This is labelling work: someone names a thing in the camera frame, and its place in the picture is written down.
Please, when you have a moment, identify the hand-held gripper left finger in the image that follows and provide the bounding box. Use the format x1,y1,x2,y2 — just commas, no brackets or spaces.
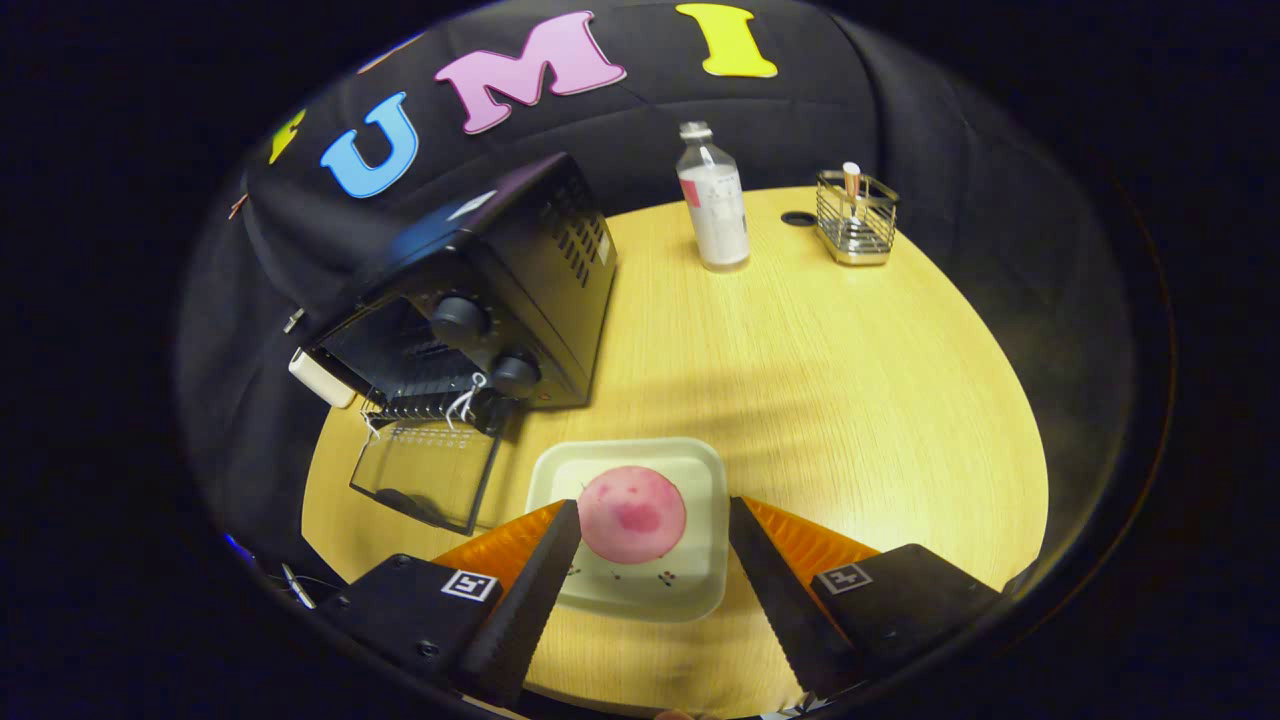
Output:
330,498,583,706

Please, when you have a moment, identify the metal wire holder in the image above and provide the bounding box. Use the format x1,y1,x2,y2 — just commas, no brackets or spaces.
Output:
815,170,900,266

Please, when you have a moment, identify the black toaster oven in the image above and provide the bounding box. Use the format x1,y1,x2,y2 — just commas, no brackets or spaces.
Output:
300,152,619,536

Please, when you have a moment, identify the pink round bun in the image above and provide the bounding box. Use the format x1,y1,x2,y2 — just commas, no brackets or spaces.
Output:
577,465,688,565

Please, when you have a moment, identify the cream square food plate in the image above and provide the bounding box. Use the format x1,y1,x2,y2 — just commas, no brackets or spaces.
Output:
526,437,729,623

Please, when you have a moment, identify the white string loop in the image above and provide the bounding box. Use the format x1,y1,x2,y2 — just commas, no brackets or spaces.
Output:
445,373,488,431

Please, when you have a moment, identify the clear plastic bottle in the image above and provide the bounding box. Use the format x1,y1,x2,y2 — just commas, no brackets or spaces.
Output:
677,121,751,273

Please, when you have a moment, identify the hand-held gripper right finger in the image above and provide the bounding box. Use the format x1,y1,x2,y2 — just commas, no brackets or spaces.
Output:
728,495,1006,701

